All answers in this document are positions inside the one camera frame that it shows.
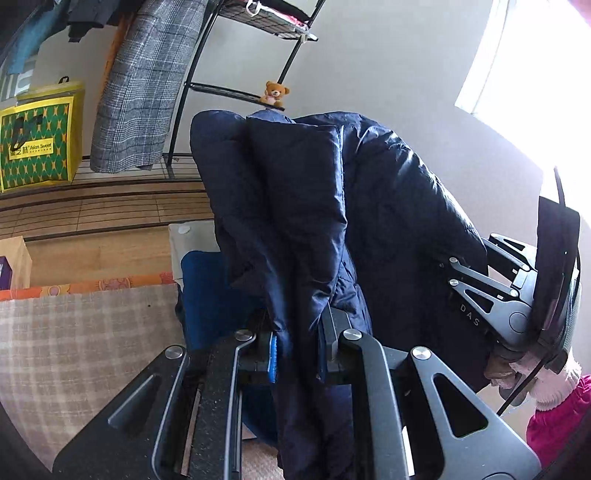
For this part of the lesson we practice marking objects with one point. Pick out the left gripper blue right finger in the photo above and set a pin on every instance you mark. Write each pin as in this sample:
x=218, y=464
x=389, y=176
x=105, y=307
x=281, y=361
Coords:
x=329, y=329

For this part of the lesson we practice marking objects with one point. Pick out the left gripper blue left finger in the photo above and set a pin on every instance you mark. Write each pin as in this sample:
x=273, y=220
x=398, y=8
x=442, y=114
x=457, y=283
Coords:
x=268, y=354

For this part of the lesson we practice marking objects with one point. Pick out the navy puffer jacket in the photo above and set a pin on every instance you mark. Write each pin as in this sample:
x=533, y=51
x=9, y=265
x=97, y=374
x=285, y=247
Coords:
x=335, y=210

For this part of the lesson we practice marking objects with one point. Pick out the pink sleeve forearm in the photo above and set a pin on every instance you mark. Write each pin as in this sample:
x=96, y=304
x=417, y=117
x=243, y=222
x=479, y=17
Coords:
x=562, y=400

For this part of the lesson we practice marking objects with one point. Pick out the black metal clothes rack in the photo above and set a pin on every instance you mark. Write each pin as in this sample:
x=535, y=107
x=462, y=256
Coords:
x=235, y=12

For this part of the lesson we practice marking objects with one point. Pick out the person right hand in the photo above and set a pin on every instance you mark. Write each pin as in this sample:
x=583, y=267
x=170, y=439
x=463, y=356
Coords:
x=509, y=375

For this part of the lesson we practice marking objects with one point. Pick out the bright blue jacket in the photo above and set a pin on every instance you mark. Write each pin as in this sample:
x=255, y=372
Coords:
x=210, y=309

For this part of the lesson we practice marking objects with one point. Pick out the orange patterned bed sheet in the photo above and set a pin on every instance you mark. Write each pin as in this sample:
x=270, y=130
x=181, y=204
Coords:
x=85, y=287

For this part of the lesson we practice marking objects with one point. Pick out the folded white garment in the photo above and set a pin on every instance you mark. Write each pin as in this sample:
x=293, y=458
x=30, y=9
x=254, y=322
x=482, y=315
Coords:
x=189, y=239

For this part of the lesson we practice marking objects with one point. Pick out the plaid pink bed blanket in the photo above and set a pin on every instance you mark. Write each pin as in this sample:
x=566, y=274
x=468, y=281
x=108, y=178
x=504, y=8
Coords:
x=102, y=386

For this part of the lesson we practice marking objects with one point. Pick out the small teddy bear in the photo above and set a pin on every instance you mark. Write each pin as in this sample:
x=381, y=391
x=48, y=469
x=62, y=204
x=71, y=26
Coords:
x=273, y=94

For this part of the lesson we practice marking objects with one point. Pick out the cardboard box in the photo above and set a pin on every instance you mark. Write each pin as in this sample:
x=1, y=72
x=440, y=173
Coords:
x=15, y=255

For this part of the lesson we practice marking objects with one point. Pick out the grey plaid hanging coat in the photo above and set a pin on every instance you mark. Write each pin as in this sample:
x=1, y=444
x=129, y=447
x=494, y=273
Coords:
x=136, y=106

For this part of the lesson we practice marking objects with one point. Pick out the yellow green patterned box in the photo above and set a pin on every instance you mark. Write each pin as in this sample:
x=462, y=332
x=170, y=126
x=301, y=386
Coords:
x=41, y=136

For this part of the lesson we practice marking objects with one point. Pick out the items on top shelf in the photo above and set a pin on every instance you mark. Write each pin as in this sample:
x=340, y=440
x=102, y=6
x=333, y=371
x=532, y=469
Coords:
x=281, y=12

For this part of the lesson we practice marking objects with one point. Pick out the black hanging garment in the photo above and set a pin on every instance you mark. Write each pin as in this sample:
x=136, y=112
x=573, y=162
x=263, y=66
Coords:
x=85, y=15

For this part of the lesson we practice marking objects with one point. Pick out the denim hanging jacket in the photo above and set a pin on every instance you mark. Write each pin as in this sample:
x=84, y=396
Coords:
x=25, y=25

